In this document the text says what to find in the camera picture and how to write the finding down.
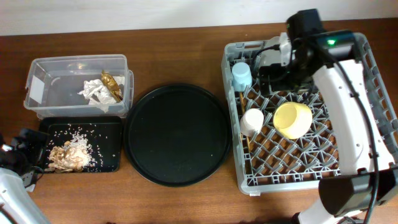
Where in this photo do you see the pink cup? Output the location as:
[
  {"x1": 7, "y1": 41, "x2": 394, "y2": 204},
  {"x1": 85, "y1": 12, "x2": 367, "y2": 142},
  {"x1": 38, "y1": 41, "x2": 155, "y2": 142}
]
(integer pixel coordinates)
[{"x1": 239, "y1": 108, "x2": 264, "y2": 137}]

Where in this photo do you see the gold foil wrapper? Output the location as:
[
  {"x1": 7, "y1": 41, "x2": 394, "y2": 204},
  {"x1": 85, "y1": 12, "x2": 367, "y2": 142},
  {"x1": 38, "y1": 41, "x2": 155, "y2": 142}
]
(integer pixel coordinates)
[{"x1": 101, "y1": 70, "x2": 123, "y2": 103}]

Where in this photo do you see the white napkin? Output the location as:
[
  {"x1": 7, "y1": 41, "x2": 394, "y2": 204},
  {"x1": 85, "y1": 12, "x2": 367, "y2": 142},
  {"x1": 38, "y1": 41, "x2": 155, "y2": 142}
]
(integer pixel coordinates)
[{"x1": 78, "y1": 79, "x2": 117, "y2": 113}]

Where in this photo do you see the grey dishwasher rack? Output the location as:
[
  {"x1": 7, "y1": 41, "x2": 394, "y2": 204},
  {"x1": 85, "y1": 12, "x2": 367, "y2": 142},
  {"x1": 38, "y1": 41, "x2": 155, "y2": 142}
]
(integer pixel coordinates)
[{"x1": 221, "y1": 33, "x2": 397, "y2": 196}]

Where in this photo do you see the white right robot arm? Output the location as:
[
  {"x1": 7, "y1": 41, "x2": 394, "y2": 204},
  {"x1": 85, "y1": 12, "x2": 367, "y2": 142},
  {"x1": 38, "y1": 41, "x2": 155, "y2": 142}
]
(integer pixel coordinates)
[{"x1": 252, "y1": 9, "x2": 397, "y2": 223}]

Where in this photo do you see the food scraps pile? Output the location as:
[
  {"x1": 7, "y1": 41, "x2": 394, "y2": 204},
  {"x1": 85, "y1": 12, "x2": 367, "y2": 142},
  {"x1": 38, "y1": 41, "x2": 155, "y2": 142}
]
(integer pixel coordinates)
[{"x1": 44, "y1": 133, "x2": 96, "y2": 173}]

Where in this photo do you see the grey plate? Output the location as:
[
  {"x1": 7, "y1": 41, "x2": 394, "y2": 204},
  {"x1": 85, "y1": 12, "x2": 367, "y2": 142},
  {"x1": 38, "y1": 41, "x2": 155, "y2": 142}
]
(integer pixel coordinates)
[{"x1": 258, "y1": 49, "x2": 285, "y2": 80}]

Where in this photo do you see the round black tray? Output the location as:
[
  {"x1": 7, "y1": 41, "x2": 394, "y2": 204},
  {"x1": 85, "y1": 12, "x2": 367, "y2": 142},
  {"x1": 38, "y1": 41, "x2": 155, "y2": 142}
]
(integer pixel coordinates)
[{"x1": 123, "y1": 84, "x2": 233, "y2": 187}]

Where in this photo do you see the clear plastic bin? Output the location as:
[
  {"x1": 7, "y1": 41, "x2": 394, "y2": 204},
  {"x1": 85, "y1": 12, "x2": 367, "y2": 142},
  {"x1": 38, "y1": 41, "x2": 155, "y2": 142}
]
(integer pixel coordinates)
[{"x1": 24, "y1": 54, "x2": 134, "y2": 119}]

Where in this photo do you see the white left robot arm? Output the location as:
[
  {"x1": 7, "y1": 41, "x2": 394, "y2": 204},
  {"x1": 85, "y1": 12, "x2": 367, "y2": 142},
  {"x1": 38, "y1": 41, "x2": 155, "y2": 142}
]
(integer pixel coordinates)
[{"x1": 1, "y1": 129, "x2": 49, "y2": 223}]

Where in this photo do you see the blue cup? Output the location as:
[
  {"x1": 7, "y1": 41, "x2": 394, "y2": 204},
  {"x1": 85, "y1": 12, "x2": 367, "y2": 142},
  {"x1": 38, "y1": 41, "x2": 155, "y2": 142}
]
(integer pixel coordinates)
[{"x1": 231, "y1": 62, "x2": 252, "y2": 92}]

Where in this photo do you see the yellow bowl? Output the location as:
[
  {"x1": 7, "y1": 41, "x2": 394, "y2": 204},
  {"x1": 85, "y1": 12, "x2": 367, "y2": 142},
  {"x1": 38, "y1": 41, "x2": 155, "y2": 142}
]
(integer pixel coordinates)
[{"x1": 273, "y1": 102, "x2": 313, "y2": 139}]

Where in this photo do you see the black rectangular tray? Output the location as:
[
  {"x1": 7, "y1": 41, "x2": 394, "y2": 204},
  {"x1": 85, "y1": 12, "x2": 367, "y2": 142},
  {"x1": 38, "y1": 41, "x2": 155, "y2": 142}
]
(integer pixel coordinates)
[{"x1": 39, "y1": 116, "x2": 123, "y2": 173}]

